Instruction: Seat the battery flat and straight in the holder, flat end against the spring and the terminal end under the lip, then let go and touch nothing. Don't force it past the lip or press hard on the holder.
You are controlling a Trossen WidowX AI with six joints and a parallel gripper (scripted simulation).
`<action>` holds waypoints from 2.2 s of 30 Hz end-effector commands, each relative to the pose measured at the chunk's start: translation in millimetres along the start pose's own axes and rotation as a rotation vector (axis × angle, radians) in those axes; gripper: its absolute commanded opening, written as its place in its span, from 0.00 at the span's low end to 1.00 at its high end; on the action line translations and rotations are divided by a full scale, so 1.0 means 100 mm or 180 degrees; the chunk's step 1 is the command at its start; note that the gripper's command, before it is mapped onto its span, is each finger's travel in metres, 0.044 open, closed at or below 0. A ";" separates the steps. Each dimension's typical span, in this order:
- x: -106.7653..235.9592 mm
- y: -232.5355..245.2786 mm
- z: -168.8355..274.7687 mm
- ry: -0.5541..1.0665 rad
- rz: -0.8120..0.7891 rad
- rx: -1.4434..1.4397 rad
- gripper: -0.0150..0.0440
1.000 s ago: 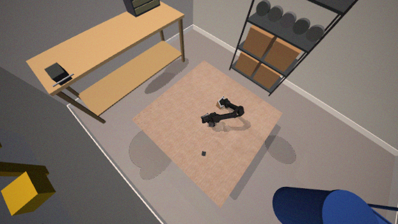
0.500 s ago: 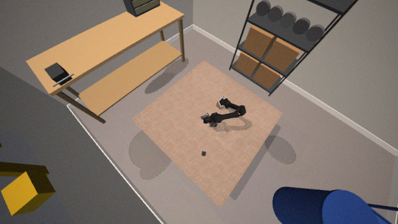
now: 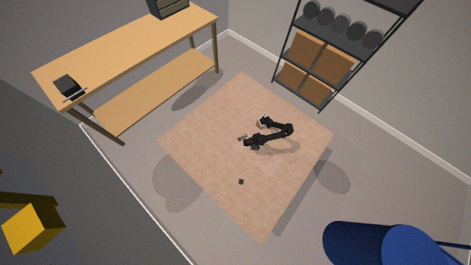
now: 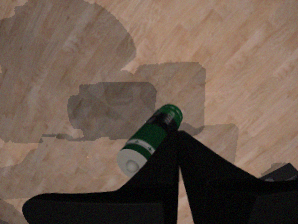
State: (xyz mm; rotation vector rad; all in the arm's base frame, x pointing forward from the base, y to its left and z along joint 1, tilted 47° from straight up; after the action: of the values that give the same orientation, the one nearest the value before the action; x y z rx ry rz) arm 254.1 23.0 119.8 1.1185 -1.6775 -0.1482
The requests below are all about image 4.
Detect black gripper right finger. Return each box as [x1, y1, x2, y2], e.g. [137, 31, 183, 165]
[177, 131, 298, 224]

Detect green battery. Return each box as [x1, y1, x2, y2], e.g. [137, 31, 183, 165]
[116, 104, 184, 177]

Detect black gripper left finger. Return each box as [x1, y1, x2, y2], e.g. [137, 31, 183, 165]
[21, 131, 180, 224]

